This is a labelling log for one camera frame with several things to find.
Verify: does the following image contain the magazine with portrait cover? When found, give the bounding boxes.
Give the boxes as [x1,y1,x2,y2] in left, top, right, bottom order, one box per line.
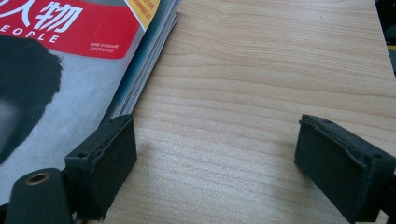
[0,0,162,207]

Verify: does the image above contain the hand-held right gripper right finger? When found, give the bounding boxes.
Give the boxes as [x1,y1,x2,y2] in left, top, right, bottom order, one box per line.
[293,113,396,224]

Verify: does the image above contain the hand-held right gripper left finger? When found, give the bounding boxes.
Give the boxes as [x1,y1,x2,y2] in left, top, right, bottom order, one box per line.
[64,113,138,221]

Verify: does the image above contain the blue magazine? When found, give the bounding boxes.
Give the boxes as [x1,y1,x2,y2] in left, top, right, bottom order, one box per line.
[106,0,183,120]

